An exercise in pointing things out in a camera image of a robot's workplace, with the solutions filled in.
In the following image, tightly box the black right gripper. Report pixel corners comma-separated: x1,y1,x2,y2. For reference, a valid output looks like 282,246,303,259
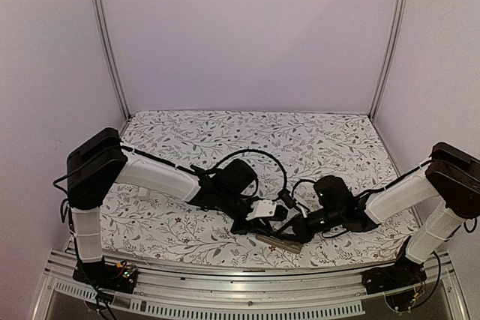
274,206,344,244

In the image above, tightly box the white slim remote control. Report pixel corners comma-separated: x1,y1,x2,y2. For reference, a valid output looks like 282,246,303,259
138,188,151,201

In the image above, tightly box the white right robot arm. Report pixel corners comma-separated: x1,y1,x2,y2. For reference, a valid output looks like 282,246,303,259
284,142,479,287

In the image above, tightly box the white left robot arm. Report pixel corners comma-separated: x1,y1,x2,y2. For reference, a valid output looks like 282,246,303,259
53,127,288,286

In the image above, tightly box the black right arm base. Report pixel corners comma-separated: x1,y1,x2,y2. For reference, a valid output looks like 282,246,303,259
361,259,427,313

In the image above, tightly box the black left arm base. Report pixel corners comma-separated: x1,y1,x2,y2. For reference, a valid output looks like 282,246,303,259
73,259,138,294

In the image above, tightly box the floral patterned table mat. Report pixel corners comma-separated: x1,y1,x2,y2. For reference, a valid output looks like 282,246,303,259
100,111,418,268

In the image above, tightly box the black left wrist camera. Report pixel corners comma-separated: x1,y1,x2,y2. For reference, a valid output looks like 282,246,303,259
246,199,277,220

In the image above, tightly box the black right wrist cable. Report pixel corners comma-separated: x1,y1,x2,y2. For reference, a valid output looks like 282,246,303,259
291,178,320,205

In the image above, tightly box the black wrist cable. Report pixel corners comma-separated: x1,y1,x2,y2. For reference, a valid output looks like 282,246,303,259
291,178,320,205
215,148,289,201

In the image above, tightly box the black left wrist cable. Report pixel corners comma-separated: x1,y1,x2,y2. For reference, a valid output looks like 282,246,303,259
215,148,289,201

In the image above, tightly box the aluminium front rail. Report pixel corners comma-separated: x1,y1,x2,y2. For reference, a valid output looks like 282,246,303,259
31,250,470,319

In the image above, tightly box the right aluminium corner post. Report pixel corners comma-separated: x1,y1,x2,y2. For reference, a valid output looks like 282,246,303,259
368,0,407,123

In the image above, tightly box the aluminium corner post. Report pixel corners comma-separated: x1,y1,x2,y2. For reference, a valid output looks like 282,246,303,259
91,0,131,121
368,0,407,123

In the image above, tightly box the left aluminium corner post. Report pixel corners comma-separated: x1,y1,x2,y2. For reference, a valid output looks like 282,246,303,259
91,0,131,121

